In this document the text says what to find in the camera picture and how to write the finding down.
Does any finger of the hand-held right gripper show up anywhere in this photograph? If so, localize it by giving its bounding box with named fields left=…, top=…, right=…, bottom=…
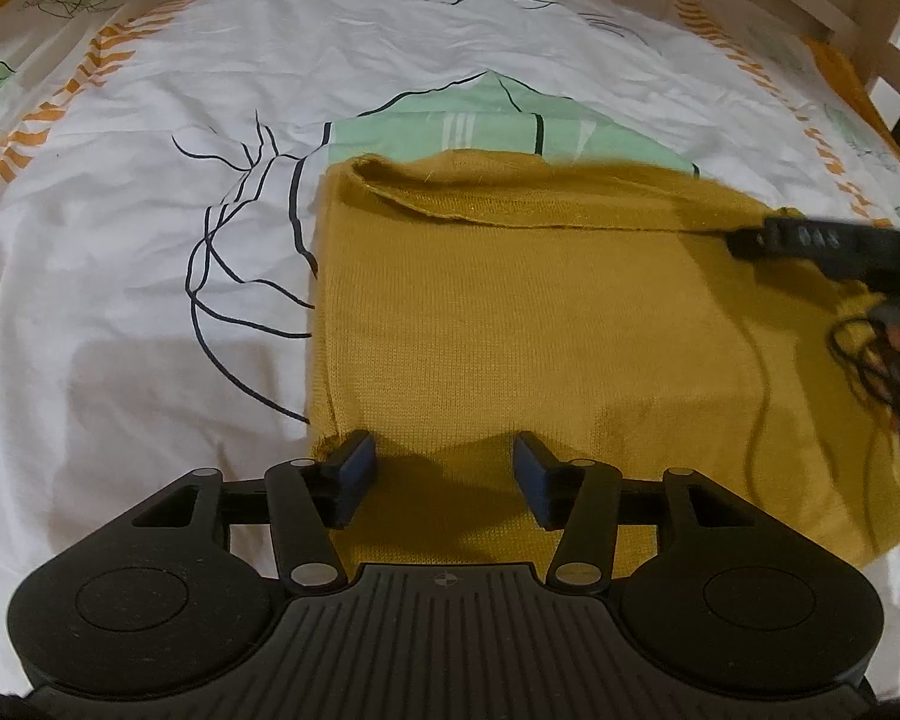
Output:
left=723, top=215, right=900, bottom=287

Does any mustard yellow knit sweater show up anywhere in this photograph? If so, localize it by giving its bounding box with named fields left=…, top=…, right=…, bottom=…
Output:
left=303, top=149, right=900, bottom=572

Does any white printed bed cover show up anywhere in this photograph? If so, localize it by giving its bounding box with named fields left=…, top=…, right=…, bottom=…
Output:
left=0, top=0, right=900, bottom=720

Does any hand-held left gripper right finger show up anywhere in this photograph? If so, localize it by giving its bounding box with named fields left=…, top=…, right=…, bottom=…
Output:
left=513, top=430, right=777, bottom=595

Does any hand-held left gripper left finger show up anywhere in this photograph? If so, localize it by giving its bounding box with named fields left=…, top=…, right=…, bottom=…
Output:
left=111, top=428, right=379, bottom=595

